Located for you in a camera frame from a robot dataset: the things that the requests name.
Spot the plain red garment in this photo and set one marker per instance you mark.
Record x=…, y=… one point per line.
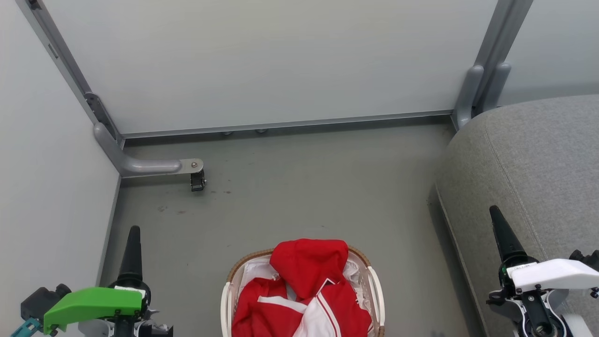
x=309, y=267

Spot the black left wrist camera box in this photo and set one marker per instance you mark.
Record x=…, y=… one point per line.
x=42, y=299

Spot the grey partition foot with plate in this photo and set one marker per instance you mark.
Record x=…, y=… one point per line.
x=149, y=165

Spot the black caster wheel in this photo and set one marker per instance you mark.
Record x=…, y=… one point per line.
x=197, y=181

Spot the grey partition bottom rail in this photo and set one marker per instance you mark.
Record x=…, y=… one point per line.
x=281, y=125

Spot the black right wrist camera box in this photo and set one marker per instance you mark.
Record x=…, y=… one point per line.
x=587, y=260

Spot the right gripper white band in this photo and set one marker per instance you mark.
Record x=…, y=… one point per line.
x=552, y=274

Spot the grey metal partition post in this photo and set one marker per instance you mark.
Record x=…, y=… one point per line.
x=65, y=61
x=500, y=32

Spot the red and white jersey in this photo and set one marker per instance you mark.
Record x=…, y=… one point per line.
x=276, y=318

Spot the grey rounded partition foot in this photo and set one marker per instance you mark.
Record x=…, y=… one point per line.
x=465, y=98
x=497, y=86

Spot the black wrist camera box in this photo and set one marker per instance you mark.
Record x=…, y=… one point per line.
x=587, y=260
x=42, y=299

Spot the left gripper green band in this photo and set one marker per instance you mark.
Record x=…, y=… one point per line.
x=93, y=304

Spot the grey fabric sofa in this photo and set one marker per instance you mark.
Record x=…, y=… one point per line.
x=538, y=154

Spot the white basket liner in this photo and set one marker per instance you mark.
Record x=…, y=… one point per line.
x=255, y=272

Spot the teal left camera connector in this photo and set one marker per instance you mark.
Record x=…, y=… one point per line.
x=25, y=327

